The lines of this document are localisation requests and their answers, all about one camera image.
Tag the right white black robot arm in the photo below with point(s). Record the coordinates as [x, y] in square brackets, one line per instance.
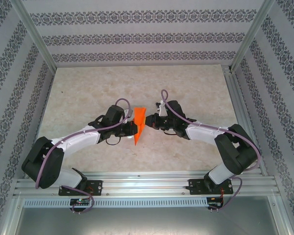
[234, 151]

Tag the aluminium mounting rail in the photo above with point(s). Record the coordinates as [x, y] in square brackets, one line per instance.
[146, 182]

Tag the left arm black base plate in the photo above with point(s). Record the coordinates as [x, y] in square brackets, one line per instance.
[95, 187]

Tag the orange cloth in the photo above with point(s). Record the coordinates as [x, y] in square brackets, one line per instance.
[140, 116]

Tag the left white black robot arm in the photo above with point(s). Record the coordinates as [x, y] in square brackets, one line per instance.
[49, 166]

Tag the aluminium side rail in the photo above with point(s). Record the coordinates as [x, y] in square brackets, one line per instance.
[244, 98]

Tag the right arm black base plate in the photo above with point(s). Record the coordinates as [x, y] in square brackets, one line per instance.
[196, 187]

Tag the aluminium frame post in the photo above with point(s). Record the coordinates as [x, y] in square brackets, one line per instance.
[34, 34]
[253, 34]

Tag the grey metal sheet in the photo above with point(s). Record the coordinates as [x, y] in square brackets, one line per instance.
[146, 221]

